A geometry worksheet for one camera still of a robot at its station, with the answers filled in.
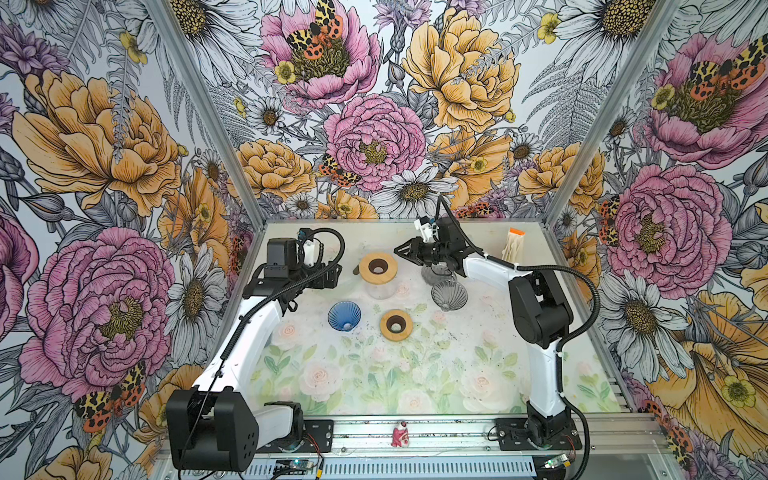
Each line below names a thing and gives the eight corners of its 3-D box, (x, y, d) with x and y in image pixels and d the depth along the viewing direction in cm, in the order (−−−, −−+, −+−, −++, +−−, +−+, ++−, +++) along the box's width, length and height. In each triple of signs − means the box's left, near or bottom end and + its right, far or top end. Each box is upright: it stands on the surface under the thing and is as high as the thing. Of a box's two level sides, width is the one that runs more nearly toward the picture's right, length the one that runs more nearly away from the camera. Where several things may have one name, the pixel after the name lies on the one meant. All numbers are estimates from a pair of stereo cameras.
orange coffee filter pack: (494, 272, 111) (506, 246, 100) (498, 254, 117) (510, 227, 106) (509, 277, 110) (523, 250, 99) (513, 258, 116) (526, 231, 104)
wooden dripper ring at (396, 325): (379, 341, 92) (379, 337, 90) (380, 313, 98) (380, 309, 96) (412, 341, 92) (413, 337, 90) (411, 313, 98) (411, 309, 96)
